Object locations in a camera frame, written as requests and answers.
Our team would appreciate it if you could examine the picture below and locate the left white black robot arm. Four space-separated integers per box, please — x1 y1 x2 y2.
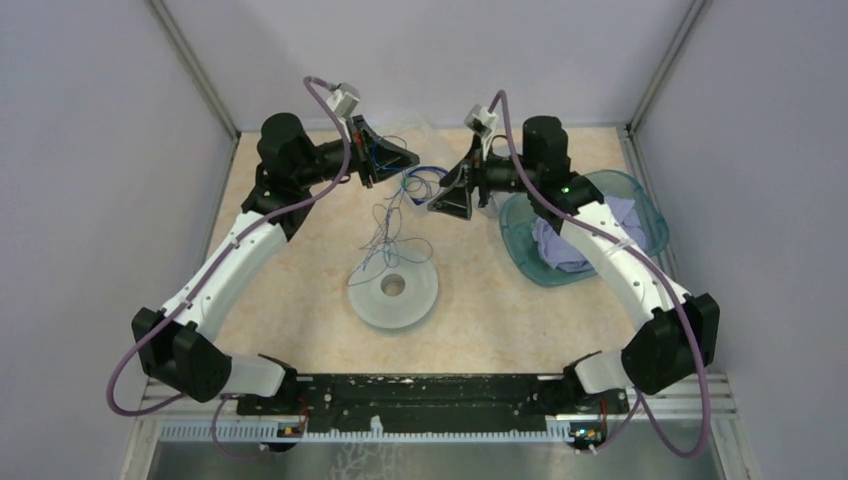
131 113 420 414

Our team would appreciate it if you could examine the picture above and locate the white perforated cable spool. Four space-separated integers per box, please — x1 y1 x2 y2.
347 247 439 334

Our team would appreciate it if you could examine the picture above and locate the thin blue cable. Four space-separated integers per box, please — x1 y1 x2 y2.
347 135 442 287

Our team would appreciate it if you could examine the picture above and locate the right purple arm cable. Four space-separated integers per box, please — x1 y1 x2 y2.
488 89 712 460

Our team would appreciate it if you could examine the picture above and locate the clear plastic container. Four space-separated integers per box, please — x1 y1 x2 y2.
374 115 474 219

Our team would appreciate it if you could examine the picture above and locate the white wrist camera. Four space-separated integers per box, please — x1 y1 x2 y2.
327 83 360 119
464 104 499 140

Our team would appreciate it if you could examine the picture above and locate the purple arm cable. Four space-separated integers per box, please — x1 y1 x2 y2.
105 76 362 463
488 89 712 460

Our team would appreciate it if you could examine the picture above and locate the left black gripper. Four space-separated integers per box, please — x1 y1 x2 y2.
295 114 420 188

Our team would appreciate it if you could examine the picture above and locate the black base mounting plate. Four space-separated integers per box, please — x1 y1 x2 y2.
236 374 630 434

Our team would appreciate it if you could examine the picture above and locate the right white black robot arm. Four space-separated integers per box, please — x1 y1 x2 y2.
428 115 719 412

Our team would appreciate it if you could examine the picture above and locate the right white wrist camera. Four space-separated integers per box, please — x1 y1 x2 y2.
464 104 499 140

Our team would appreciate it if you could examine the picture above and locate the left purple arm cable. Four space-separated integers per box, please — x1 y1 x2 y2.
105 76 362 463

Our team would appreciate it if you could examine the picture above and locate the lavender cloth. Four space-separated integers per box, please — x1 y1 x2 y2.
532 196 649 273

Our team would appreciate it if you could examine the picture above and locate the coiled blue cable in container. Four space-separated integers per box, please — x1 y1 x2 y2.
401 165 452 205

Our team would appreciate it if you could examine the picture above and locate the white slotted cable duct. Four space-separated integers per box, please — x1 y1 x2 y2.
159 417 601 446

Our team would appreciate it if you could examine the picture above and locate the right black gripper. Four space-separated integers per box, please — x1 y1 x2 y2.
428 132 539 220

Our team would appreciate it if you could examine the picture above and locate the teal plastic basin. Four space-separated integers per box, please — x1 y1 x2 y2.
499 170 669 287

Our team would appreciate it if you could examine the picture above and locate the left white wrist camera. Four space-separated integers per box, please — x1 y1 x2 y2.
327 83 360 119

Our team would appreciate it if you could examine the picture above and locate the aluminium frame rail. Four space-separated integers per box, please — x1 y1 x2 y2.
643 373 737 420

